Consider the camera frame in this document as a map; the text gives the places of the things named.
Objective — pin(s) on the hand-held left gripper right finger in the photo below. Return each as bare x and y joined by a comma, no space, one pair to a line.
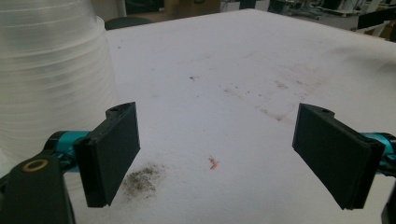
336,155

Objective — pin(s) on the small red scrap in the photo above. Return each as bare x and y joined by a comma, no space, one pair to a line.
213,166

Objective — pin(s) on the dark round chair seat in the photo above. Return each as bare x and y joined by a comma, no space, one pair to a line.
127,22

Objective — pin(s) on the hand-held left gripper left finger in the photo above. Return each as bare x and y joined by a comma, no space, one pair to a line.
107,155

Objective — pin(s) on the black monitor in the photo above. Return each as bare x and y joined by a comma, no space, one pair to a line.
375,18

